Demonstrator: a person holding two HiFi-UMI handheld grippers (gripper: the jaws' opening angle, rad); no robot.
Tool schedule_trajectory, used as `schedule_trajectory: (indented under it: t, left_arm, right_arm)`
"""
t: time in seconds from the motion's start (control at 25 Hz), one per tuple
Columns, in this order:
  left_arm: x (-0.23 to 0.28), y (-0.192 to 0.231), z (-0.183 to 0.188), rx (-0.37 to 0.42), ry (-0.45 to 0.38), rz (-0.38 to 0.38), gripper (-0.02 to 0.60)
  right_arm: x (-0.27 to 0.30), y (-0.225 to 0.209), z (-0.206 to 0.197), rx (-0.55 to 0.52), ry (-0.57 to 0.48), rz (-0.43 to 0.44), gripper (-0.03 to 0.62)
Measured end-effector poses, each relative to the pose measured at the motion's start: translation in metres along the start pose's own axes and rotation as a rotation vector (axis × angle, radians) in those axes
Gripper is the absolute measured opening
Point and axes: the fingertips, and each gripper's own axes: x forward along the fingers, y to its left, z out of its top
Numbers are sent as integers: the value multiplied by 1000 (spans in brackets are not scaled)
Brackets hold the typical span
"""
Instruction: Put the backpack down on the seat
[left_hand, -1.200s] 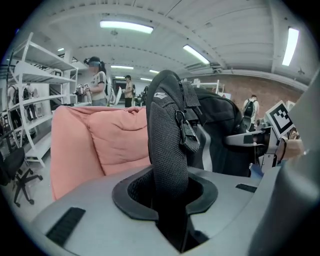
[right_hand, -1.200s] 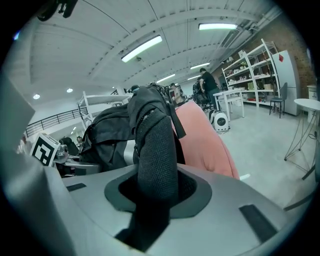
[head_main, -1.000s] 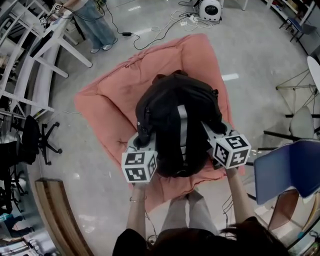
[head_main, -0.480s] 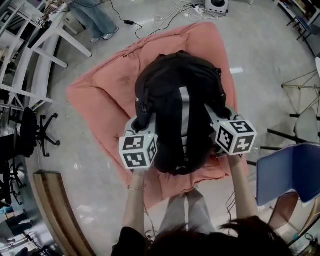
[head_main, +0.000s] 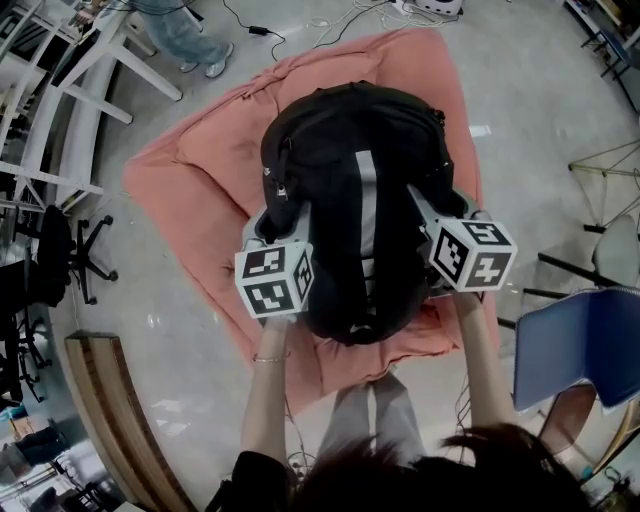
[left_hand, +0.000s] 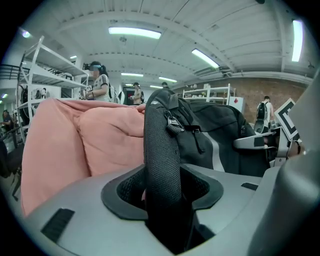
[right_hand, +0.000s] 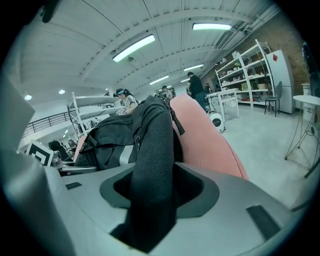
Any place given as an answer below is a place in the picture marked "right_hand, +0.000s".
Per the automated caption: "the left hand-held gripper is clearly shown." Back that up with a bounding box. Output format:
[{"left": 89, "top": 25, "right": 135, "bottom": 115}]
[{"left": 24, "top": 139, "right": 97, "bottom": 176}]

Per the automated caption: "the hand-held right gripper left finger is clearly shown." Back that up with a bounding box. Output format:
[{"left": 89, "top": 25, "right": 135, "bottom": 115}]
[{"left": 43, "top": 161, "right": 141, "bottom": 256}]

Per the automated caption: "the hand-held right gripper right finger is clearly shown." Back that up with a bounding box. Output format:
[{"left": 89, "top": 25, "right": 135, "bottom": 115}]
[{"left": 147, "top": 161, "right": 303, "bottom": 256}]

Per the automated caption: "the black backpack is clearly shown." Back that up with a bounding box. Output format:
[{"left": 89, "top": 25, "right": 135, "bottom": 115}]
[{"left": 73, "top": 94, "right": 186, "bottom": 254}]

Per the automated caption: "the pink fabric surface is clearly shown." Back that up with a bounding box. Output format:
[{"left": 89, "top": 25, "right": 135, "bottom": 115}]
[{"left": 73, "top": 93, "right": 250, "bottom": 181}]

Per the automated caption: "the black mezzanine railing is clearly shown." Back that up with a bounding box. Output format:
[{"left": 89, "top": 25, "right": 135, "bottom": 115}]
[{"left": 23, "top": 111, "right": 72, "bottom": 138}]

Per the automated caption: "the white metal shelving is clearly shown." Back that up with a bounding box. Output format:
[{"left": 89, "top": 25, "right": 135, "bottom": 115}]
[{"left": 66, "top": 91, "right": 126, "bottom": 141}]

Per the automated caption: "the white rounded machine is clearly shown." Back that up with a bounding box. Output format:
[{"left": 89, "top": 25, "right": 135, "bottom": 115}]
[{"left": 206, "top": 110, "right": 227, "bottom": 133}]

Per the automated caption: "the long ceiling light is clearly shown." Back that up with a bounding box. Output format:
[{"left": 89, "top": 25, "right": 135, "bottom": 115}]
[
  {"left": 112, "top": 34, "right": 156, "bottom": 63},
  {"left": 183, "top": 64, "right": 205, "bottom": 72},
  {"left": 192, "top": 22, "right": 233, "bottom": 31},
  {"left": 149, "top": 75, "right": 170, "bottom": 86}
]

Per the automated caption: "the white rectangular table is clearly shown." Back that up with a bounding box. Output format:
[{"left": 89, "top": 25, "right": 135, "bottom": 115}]
[{"left": 206, "top": 88, "right": 240, "bottom": 123}]

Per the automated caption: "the grey chair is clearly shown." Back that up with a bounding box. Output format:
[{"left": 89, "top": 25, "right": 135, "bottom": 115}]
[{"left": 264, "top": 81, "right": 283, "bottom": 118}]

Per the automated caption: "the round white table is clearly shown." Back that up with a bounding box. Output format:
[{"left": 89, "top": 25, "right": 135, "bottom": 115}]
[{"left": 284, "top": 94, "right": 320, "bottom": 176}]

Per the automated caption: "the white storage shelf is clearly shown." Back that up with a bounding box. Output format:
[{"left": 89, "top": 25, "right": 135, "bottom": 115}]
[{"left": 214, "top": 38, "right": 276, "bottom": 109}]

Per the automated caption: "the grey refrigerator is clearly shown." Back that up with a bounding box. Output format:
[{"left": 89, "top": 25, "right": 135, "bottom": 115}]
[{"left": 265, "top": 49, "right": 296, "bottom": 115}]

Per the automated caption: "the black office chair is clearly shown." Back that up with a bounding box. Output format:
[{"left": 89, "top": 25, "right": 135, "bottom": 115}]
[{"left": 301, "top": 41, "right": 320, "bottom": 98}]

